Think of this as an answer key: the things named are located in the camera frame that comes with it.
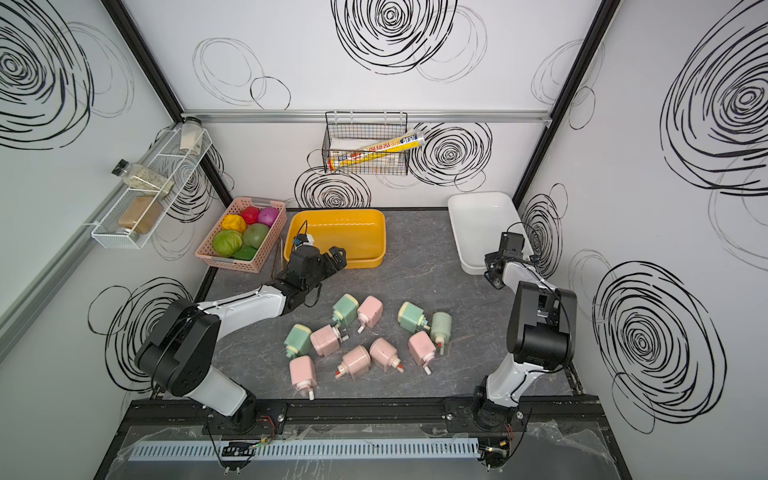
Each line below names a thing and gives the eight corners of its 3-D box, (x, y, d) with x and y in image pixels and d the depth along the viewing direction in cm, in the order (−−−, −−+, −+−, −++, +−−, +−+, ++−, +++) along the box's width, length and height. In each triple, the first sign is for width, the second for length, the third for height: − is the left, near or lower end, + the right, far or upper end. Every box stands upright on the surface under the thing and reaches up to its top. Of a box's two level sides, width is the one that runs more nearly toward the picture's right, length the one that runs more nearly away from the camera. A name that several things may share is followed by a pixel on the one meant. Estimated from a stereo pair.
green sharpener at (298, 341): (289, 361, 84) (282, 352, 78) (295, 335, 89) (288, 324, 83) (312, 361, 84) (306, 352, 78) (316, 335, 90) (311, 324, 83)
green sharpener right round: (428, 352, 86) (431, 342, 80) (431, 321, 92) (434, 309, 86) (447, 355, 86) (451, 345, 80) (448, 324, 92) (453, 312, 86)
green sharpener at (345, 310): (331, 320, 92) (327, 310, 86) (349, 301, 96) (347, 291, 90) (344, 332, 89) (341, 322, 84) (363, 312, 93) (361, 302, 88)
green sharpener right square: (402, 337, 89) (403, 327, 83) (395, 316, 94) (396, 304, 87) (425, 331, 90) (427, 320, 84) (417, 310, 95) (419, 298, 89)
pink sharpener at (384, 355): (379, 382, 81) (378, 373, 75) (368, 352, 86) (367, 342, 80) (400, 372, 83) (401, 363, 76) (389, 344, 88) (389, 333, 81)
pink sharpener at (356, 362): (339, 378, 81) (335, 370, 75) (342, 354, 85) (338, 345, 79) (369, 378, 81) (368, 370, 75) (370, 354, 85) (369, 345, 79)
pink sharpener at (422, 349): (425, 377, 82) (427, 369, 76) (405, 347, 87) (406, 338, 81) (440, 365, 84) (444, 357, 78) (420, 337, 89) (422, 328, 83)
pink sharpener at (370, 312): (351, 327, 91) (349, 316, 85) (370, 304, 96) (369, 292, 90) (366, 338, 89) (365, 328, 83) (385, 313, 94) (385, 303, 88)
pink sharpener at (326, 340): (320, 360, 84) (315, 352, 79) (313, 344, 87) (308, 335, 82) (345, 346, 87) (343, 337, 81) (338, 330, 90) (334, 320, 84)
